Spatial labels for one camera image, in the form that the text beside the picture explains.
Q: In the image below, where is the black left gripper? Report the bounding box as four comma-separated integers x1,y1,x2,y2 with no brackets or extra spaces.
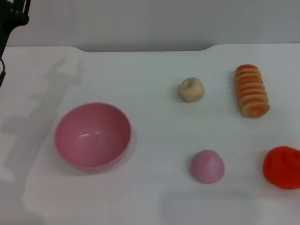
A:
0,0,30,60

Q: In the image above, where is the pink plastic bowl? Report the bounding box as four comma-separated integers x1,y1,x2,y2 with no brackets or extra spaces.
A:
54,102,132,174

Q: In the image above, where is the long striped bread roll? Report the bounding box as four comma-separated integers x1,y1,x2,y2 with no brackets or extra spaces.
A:
234,64,270,119

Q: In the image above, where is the beige round bun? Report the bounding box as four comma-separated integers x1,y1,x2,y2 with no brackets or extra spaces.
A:
176,77,205,103

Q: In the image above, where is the pink round bun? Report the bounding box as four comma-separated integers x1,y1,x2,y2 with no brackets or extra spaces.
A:
190,150,225,185

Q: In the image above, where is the orange-red round bun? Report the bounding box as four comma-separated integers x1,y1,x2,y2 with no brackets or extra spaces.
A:
262,146,300,190

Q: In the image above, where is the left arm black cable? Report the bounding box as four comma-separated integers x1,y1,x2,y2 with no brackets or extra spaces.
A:
0,58,7,97

